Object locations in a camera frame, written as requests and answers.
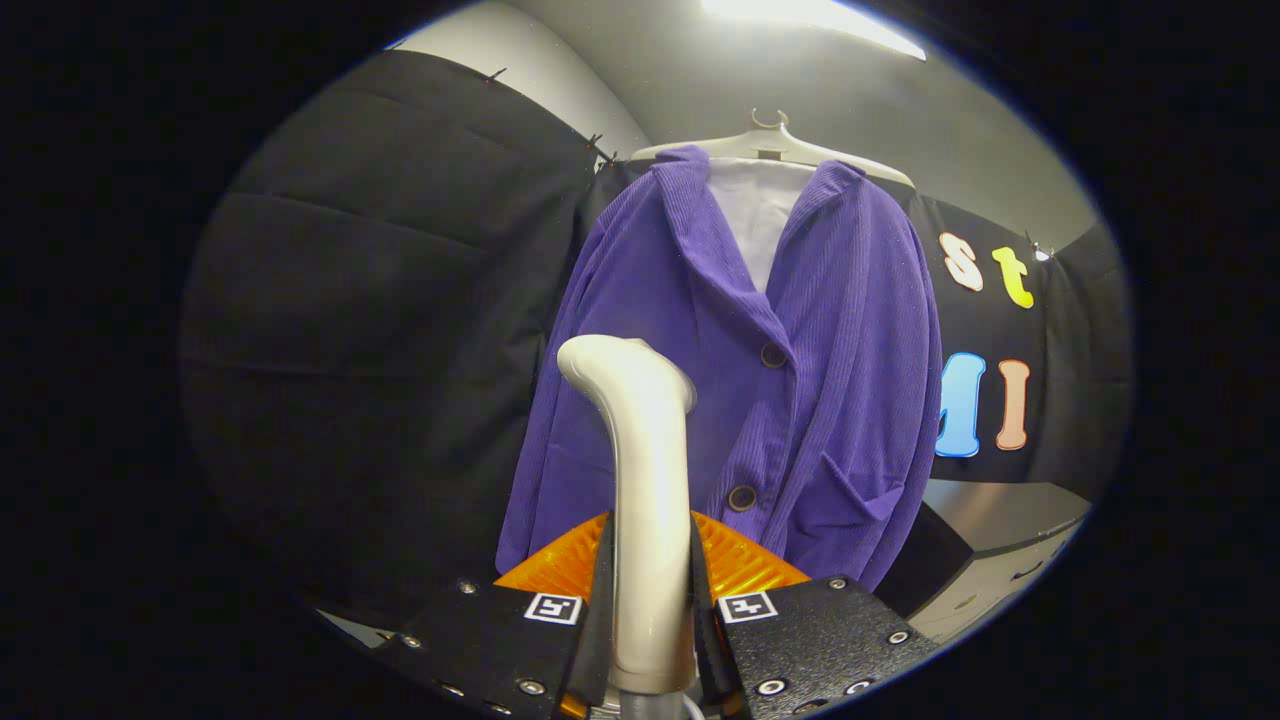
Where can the grey cabinet with dark top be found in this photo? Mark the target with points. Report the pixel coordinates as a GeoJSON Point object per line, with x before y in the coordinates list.
{"type": "Point", "coordinates": [1000, 520]}

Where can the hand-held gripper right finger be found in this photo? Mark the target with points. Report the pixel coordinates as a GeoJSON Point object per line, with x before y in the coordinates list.
{"type": "Point", "coordinates": [705, 630]}

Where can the white clothes hanger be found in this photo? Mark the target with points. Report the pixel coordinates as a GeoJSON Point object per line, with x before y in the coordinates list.
{"type": "Point", "coordinates": [850, 160]}

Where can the white inner garment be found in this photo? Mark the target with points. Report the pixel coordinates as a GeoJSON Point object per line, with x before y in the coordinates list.
{"type": "Point", "coordinates": [760, 220]}

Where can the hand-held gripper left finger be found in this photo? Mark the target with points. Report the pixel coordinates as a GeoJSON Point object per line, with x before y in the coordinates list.
{"type": "Point", "coordinates": [598, 630]}

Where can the white garment steamer head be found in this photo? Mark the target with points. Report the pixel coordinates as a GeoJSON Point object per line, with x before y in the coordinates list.
{"type": "Point", "coordinates": [650, 500]}

